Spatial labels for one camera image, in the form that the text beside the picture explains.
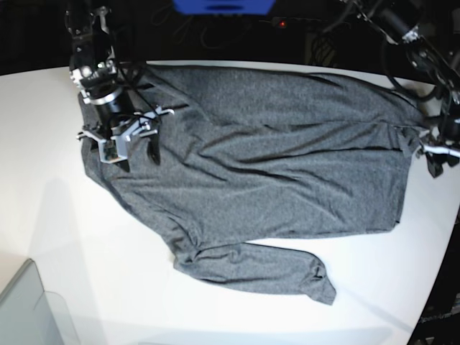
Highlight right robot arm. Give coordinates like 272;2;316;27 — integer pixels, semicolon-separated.
65;1;174;172

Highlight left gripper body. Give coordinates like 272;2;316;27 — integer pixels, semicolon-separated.
418;116;459;158

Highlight translucent plastic box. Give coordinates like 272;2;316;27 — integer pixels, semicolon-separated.
1;259;81;344

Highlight grey long-sleeve shirt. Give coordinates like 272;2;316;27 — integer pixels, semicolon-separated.
81;66;423;305

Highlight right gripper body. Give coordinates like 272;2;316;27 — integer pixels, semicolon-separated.
77;88;175;142

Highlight blue bin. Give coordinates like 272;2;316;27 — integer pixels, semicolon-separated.
172;0;275;15

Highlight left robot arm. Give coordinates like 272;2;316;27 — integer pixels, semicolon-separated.
321;1;459;178

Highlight black power strip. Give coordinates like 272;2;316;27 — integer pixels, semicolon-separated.
257;17;332;30

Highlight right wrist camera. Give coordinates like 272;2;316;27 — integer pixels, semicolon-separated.
98;137;128;164

